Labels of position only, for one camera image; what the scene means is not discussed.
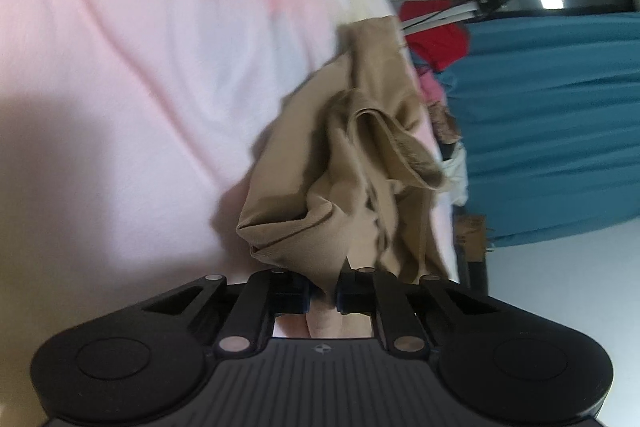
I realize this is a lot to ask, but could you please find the brown paper bag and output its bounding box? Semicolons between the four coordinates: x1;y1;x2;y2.
454;215;487;262

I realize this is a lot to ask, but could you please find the tan t-shirt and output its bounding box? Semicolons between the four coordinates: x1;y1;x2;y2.
236;17;449;295

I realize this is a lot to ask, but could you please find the pastel tie-dye bed duvet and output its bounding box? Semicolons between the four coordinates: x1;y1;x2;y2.
1;0;393;426

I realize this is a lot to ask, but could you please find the pink garment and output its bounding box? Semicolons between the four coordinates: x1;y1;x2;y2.
416;68;447;105

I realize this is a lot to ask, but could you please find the white garment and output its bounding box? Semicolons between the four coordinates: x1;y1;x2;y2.
442;142;469;207

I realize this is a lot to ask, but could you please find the silver tripod with phone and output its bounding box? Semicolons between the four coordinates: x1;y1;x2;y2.
392;0;511;36

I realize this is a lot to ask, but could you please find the right blue curtain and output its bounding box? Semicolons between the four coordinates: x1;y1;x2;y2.
442;12;639;247

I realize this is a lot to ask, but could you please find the red garment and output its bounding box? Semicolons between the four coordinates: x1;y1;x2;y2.
398;0;470;72

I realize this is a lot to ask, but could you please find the black sofa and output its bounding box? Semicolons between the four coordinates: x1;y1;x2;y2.
456;246;489;295

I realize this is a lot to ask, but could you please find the brown lace garment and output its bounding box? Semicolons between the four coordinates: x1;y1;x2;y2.
427;102;461;145

